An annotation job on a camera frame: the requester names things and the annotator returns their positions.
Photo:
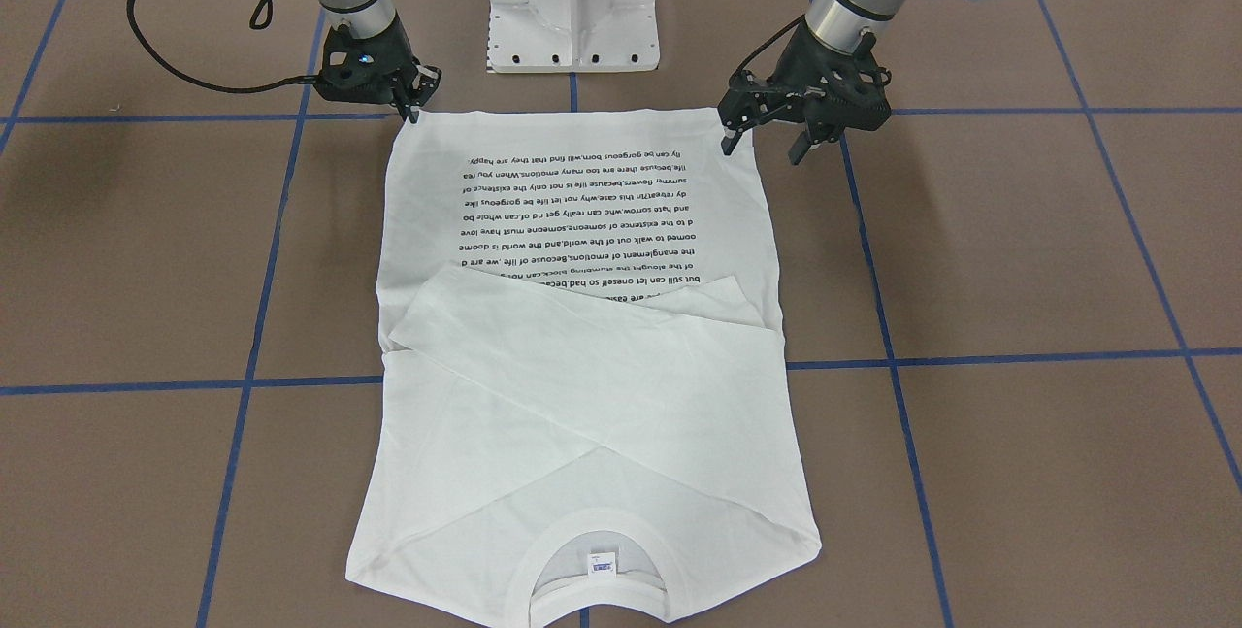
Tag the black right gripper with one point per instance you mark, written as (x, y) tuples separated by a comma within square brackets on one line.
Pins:
[(395, 52)]

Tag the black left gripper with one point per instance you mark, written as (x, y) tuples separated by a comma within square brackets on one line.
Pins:
[(799, 53)]

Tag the white long-sleeve printed shirt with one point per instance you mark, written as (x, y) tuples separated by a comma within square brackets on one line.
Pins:
[(585, 398)]

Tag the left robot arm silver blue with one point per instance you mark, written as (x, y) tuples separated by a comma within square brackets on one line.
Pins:
[(840, 25)]

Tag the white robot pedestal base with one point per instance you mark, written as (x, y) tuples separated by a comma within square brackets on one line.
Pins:
[(574, 36)]

